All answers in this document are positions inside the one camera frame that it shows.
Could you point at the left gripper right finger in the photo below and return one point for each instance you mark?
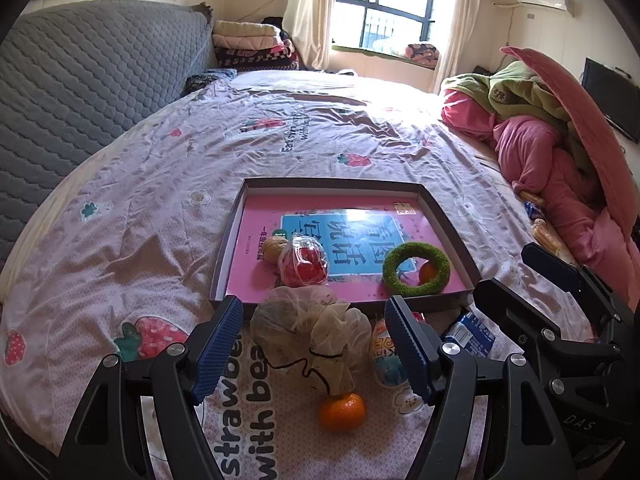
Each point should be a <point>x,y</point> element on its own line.
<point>414,346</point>

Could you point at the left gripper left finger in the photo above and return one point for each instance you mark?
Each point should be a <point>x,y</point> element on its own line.
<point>211,345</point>

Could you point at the blue and white toy egg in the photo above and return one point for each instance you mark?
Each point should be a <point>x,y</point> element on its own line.
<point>386,365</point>

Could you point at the blue snack packet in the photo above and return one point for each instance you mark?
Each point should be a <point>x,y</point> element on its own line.
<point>471,334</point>

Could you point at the orange tangerine with stem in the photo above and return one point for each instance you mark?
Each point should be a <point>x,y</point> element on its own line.
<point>428,272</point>

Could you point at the beige mesh drawstring pouch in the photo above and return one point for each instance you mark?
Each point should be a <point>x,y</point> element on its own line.
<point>311,332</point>

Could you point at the orange tangerine without stem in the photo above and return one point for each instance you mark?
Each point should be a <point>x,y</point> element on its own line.
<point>341,414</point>

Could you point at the walnut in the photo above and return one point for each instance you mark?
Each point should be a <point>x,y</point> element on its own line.
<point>273,247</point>

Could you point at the red toy egg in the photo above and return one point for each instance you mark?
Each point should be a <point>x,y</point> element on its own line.
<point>303,262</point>

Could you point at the dark cardboard box tray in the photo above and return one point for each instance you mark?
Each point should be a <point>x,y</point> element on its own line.
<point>319,186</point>

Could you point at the pink strawberry print bedsheet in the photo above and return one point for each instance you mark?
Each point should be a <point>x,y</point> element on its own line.
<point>128,262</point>

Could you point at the pink and blue book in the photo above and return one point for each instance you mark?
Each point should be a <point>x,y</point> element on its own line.
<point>355,229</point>

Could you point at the yellow snack packet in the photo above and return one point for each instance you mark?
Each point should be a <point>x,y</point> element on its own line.
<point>546,237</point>

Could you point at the small blue candy wrapper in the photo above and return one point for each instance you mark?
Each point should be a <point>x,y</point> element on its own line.
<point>533,211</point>

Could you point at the pink crumpled duvet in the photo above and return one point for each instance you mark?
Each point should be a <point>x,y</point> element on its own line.
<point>532,160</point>

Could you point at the dark cloth near headboard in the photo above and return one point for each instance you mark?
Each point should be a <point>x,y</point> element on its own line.
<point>200,81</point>

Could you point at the green blanket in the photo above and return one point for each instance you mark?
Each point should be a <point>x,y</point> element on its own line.
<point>517,90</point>

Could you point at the patterned cushion on windowsill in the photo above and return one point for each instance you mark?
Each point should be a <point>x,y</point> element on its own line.
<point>423,54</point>

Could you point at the stack of folded blankets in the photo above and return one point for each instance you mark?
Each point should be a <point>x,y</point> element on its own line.
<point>248,46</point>

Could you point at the grey quilted headboard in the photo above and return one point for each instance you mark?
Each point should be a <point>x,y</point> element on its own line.
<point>76,77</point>

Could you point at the black television screen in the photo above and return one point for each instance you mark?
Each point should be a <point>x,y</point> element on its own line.
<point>616,96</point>

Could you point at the cream left curtain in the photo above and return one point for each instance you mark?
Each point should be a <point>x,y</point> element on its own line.
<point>309,24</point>

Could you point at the cream curtain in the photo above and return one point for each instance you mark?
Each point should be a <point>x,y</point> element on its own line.
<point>309,24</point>
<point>454,24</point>

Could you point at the cream right curtain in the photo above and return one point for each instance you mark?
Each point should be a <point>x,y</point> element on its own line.
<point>454,24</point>

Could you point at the window with black frame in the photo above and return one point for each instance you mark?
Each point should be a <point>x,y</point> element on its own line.
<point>383,26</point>

